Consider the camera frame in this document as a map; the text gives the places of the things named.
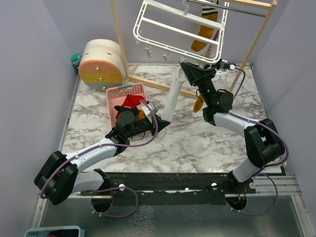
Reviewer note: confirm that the black sock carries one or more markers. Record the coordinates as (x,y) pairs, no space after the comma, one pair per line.
(121,109)

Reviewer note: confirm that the white plastic clip hanger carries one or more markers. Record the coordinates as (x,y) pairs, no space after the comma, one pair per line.
(183,15)

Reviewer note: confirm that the mustard yellow sock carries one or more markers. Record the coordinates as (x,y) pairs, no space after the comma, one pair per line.
(198,104)

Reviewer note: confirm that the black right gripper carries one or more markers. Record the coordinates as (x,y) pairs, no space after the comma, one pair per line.
(197,75)

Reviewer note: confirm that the wooden clothes rack frame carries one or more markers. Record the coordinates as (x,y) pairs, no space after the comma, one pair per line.
(270,7)

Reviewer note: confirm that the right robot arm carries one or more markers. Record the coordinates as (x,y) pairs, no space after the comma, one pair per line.
(262,141)

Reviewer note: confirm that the mustard sock striped cuff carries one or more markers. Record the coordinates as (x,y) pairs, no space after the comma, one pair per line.
(209,13)

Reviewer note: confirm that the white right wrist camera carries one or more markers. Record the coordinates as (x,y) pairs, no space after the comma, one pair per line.
(222,66)

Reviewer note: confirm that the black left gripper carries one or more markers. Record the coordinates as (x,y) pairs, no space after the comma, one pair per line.
(161,123)

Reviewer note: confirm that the red sock white pattern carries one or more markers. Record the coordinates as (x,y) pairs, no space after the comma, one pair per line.
(132,101)

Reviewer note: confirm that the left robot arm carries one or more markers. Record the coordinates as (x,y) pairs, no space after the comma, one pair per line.
(60,175)

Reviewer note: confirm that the round pastel drawer cabinet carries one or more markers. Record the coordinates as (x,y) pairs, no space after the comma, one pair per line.
(101,66)

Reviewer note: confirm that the pink perforated plastic basket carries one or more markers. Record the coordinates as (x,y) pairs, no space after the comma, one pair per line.
(117,95)

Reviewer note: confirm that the blue storage bin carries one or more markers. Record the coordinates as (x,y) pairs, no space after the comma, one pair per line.
(58,231)

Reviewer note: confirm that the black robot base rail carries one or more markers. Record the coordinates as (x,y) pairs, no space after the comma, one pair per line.
(127,189)

